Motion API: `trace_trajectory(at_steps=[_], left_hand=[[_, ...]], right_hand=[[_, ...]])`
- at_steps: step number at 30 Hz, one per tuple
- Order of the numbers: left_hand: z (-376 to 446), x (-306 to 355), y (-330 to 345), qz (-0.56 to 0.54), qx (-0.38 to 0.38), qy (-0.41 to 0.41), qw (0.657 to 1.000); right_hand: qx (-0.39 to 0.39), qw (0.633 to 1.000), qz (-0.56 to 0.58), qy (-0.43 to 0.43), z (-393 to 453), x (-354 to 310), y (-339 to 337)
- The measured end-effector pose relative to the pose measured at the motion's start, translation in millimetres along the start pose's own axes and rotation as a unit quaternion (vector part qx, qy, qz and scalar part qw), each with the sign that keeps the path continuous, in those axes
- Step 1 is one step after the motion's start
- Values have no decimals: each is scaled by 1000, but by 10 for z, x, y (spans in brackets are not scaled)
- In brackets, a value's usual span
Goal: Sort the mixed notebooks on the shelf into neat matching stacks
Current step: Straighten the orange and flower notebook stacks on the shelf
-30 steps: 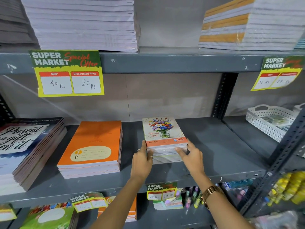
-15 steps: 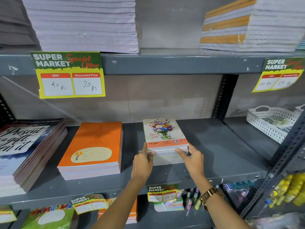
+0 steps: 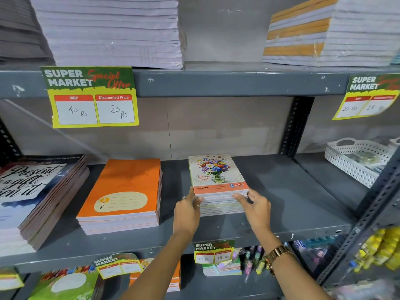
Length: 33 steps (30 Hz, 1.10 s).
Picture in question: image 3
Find person's left hand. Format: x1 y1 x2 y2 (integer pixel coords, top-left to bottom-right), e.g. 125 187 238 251
172 186 204 238

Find person's right hand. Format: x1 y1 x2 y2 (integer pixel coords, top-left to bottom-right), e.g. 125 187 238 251
232 187 272 237

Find stack of flower cover notebooks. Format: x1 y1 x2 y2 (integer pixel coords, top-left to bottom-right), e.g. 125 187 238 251
187 154 250 218

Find grey metal shelf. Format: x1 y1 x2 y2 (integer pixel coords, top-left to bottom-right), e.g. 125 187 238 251
280 96 400 300
0 60 400 300

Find stack of Present gift notebooks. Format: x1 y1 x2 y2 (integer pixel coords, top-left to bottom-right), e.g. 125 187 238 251
0 154 90 258

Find white notebook stack shelf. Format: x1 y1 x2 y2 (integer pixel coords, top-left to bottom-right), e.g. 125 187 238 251
28 0 185 70

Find white stack with orange stripes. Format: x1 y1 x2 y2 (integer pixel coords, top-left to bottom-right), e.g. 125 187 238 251
262 0 400 68

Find person's right forearm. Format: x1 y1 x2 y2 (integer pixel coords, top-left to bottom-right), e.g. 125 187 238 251
256 229 332 300

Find person's left forearm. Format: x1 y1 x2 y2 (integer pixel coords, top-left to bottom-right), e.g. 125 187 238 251
120 232 194 300

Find gold wristwatch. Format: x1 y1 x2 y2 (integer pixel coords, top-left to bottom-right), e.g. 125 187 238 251
264 244 296 277

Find green yellow price tag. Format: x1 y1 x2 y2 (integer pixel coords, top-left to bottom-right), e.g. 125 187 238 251
40 66 140 129
0 267 25 291
92 252 143 280
332 73 400 121
193 240 235 265

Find row of small colourful bottles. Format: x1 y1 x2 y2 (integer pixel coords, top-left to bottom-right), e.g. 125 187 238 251
242 245 266 283

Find stack of pastel sticky notes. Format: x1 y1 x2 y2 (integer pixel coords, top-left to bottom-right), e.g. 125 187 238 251
201 256 243 277

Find pack of blue pens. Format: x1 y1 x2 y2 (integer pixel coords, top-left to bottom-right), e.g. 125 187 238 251
293 236 346 269

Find long white plastic basket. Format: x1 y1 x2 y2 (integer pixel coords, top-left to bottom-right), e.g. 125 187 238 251
324 137 395 189

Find green small packets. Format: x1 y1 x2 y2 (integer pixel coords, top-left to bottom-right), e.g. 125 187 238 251
347 151 387 174

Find group of yellow glue bottles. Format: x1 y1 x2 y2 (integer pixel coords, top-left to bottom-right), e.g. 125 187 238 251
345 227 400 274

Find clear plastic packet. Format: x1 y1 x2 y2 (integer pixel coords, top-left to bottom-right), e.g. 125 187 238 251
326 279 400 300

